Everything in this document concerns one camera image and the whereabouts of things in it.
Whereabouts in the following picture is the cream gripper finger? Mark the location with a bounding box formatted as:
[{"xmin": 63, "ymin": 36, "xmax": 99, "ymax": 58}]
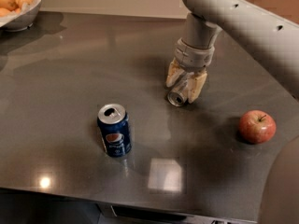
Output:
[
  {"xmin": 165, "ymin": 59, "xmax": 184, "ymax": 88},
  {"xmin": 188, "ymin": 70, "xmax": 207, "ymax": 104}
]

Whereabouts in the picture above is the silver Red Bull can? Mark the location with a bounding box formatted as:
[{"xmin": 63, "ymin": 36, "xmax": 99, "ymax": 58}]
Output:
[{"xmin": 167, "ymin": 75, "xmax": 192, "ymax": 107}]

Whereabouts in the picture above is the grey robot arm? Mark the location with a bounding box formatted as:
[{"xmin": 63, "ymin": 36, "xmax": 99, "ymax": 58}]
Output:
[{"xmin": 165, "ymin": 0, "xmax": 299, "ymax": 224}]

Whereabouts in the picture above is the blue Pepsi can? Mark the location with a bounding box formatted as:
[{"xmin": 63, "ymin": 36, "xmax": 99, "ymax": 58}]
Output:
[{"xmin": 97, "ymin": 104, "xmax": 132, "ymax": 158}]

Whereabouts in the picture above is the red apple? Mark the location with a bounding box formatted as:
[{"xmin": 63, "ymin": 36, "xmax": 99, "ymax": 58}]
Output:
[{"xmin": 238, "ymin": 110, "xmax": 277, "ymax": 145}]

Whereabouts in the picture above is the grey fruit bowl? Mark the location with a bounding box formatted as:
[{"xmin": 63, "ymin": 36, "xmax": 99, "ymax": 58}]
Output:
[{"xmin": 0, "ymin": 0, "xmax": 42, "ymax": 31}]

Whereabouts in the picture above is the orange fruit middle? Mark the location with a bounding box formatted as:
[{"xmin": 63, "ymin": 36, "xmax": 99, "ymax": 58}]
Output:
[{"xmin": 16, "ymin": 0, "xmax": 34, "ymax": 8}]

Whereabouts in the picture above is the orange fruit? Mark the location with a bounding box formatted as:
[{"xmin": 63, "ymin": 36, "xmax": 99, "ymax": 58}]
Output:
[
  {"xmin": 16, "ymin": 0, "xmax": 34, "ymax": 8},
  {"xmin": 0, "ymin": 0, "xmax": 18, "ymax": 11},
  {"xmin": 0, "ymin": 7, "xmax": 10, "ymax": 17}
]

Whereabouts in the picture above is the orange fruit lower left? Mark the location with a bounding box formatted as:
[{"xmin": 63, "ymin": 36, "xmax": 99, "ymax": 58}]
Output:
[{"xmin": 0, "ymin": 7, "xmax": 10, "ymax": 17}]

